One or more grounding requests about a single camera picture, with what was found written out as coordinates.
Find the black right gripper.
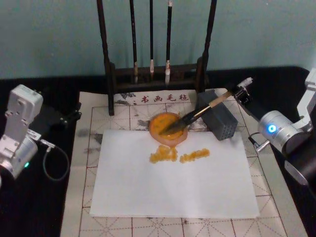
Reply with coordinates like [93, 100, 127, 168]
[233, 85, 264, 126]

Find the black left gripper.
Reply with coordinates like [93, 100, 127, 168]
[31, 98, 82, 136]

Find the large calligraphy brush tan handle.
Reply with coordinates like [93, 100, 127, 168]
[159, 77, 254, 135]

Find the grey perforated block holder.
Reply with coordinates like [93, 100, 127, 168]
[197, 89, 239, 142]

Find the dark wooden brush rack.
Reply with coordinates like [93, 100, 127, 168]
[96, 0, 218, 117]

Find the grid-printed calligraphy felt mat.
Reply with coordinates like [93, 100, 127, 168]
[60, 86, 309, 237]

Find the orange paint dish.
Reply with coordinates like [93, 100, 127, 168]
[148, 112, 188, 146]

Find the hanging black brush pale tip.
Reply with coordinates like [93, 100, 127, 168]
[129, 0, 139, 84]

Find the hanging black brush white tip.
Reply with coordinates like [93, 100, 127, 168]
[164, 0, 173, 86]

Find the hanging thin black brush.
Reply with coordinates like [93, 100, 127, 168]
[149, 0, 155, 80]

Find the black table cloth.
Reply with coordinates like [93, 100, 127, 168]
[0, 64, 316, 237]

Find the white paper sheet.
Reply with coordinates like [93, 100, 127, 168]
[89, 129, 261, 219]

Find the thin dark left gripper cable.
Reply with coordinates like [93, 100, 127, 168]
[40, 139, 70, 181]

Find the thin dark gripper cable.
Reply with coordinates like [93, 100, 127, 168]
[40, 139, 70, 181]
[247, 132, 270, 152]

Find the thin dark right gripper cable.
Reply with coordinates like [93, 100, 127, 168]
[247, 132, 270, 152]

